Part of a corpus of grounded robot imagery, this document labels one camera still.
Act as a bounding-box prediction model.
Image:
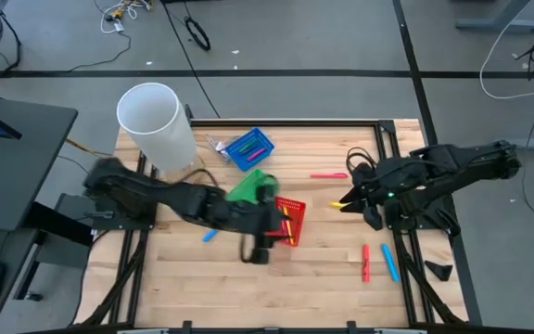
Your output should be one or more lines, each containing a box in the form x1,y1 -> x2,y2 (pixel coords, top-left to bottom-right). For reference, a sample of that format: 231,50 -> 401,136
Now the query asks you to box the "green plastic basket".
223,168 -> 281,206

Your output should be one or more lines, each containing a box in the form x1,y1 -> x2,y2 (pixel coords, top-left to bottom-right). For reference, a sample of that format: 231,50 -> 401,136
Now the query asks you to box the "blue plastic basket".
223,127 -> 276,173

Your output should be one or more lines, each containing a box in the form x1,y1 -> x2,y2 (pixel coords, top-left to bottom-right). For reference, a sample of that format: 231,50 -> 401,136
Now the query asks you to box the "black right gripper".
339,161 -> 398,213

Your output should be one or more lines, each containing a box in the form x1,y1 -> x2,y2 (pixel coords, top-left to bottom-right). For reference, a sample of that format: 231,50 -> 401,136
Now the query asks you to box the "black office desk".
0,95 -> 95,334

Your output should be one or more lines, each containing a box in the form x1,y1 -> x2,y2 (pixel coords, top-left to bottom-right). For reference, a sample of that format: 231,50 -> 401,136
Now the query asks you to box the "power strip with white cables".
93,0 -> 152,34

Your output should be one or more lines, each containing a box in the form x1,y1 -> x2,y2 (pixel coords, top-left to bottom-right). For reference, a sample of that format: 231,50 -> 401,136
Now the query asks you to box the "red highlighter marker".
361,243 -> 371,284

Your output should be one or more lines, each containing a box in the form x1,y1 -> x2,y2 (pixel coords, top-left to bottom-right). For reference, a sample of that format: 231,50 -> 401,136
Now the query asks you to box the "yellow cable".
65,137 -> 113,163

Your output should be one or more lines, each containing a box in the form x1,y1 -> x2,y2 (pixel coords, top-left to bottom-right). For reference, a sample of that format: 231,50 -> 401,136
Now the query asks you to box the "black coiled cable loop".
184,16 -> 212,52

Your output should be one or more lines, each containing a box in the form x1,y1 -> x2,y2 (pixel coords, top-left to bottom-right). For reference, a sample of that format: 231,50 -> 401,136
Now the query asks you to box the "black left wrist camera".
240,234 -> 273,266

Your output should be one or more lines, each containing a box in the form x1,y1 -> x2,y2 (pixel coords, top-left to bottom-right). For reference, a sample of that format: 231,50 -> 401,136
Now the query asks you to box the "white floor cable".
478,0 -> 534,101

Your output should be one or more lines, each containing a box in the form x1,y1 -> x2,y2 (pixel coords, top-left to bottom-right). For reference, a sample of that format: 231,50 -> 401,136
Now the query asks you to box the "spare black gripper finger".
423,260 -> 454,283

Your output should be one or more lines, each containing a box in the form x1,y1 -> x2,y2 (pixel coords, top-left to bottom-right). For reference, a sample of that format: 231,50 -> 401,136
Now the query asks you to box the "red plastic basket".
273,196 -> 308,248

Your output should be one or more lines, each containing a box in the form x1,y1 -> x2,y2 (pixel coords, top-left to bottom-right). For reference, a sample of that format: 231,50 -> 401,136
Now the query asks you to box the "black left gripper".
222,184 -> 296,245

